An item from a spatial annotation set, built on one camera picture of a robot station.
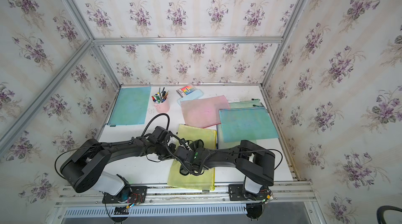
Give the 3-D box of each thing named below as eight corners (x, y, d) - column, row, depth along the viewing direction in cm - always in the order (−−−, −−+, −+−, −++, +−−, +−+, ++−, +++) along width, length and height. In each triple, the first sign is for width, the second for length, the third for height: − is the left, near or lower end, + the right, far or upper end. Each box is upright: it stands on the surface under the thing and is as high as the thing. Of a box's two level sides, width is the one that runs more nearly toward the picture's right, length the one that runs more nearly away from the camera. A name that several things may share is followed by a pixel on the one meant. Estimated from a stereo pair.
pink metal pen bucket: (155, 114, 105) (150, 101, 95) (158, 100, 113) (154, 87, 103) (168, 114, 105) (164, 102, 95) (170, 100, 113) (167, 87, 103)
